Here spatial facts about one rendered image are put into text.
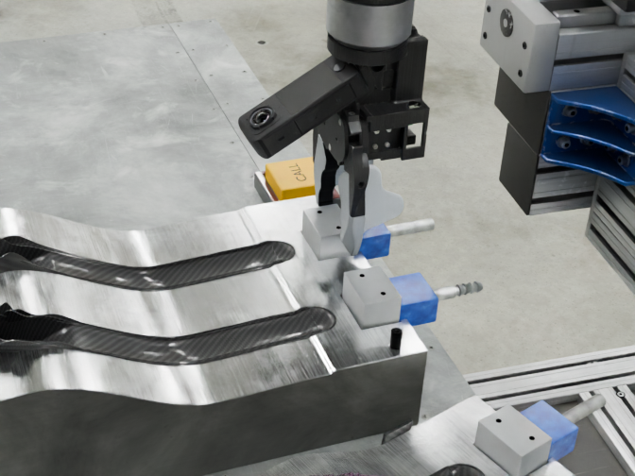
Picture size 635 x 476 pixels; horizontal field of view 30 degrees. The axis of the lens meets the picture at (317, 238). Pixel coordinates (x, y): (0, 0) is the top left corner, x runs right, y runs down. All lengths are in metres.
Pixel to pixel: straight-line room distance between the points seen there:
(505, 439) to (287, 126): 0.32
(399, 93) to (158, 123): 0.52
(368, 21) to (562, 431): 0.38
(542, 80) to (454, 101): 1.89
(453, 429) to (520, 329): 1.50
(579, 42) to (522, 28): 0.07
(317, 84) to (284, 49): 2.49
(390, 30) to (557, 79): 0.46
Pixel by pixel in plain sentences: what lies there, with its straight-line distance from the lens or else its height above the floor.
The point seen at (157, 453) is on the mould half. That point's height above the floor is 0.84.
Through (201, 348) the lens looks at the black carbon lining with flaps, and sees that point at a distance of 1.05.
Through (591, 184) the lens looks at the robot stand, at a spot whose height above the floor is 0.76.
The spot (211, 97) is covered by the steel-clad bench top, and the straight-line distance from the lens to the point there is 1.59.
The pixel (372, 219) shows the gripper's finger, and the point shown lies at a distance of 1.11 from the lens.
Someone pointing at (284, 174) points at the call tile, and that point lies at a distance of 1.36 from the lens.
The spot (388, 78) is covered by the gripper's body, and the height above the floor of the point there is 1.07.
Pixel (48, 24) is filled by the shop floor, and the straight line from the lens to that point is 3.70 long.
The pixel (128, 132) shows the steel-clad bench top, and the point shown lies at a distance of 1.51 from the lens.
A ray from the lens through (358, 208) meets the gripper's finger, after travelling 1.08.
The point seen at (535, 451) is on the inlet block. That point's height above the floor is 0.88.
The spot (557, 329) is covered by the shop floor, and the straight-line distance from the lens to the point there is 2.54.
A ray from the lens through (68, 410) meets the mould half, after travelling 0.95.
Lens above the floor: 1.56
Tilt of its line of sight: 35 degrees down
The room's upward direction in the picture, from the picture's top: 3 degrees clockwise
